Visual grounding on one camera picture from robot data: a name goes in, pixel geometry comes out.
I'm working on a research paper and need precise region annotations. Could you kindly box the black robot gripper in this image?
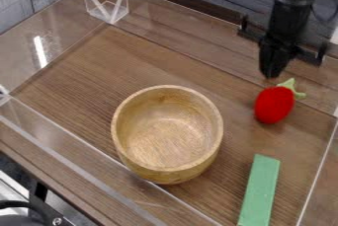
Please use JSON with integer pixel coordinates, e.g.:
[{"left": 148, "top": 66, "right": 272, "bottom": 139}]
[{"left": 238, "top": 15, "right": 329, "bottom": 79}]

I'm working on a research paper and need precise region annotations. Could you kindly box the red felt strawberry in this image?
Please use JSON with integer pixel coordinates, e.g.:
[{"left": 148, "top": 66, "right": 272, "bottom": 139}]
[{"left": 254, "top": 78, "right": 306, "bottom": 124}]

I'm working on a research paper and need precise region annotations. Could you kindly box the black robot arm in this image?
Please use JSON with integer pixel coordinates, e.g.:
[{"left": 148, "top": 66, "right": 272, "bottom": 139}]
[{"left": 238, "top": 0, "right": 338, "bottom": 79}]

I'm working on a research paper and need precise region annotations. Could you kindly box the wooden bowl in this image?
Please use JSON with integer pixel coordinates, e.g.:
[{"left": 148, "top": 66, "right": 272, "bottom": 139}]
[{"left": 111, "top": 85, "right": 223, "bottom": 185}]

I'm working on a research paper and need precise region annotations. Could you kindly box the green flat block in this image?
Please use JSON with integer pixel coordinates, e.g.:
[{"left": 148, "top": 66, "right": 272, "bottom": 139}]
[{"left": 236, "top": 154, "right": 280, "bottom": 226}]

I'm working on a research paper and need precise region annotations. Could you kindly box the clear acrylic corner bracket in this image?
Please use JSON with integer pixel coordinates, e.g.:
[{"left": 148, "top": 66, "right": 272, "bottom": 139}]
[{"left": 84, "top": 0, "right": 129, "bottom": 25}]

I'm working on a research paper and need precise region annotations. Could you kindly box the black table leg bracket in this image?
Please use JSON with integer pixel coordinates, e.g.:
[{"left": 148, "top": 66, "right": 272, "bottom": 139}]
[{"left": 29, "top": 182, "right": 75, "bottom": 226}]

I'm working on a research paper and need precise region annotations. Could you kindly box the black cable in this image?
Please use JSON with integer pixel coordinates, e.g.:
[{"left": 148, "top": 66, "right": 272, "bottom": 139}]
[{"left": 0, "top": 199, "right": 37, "bottom": 219}]

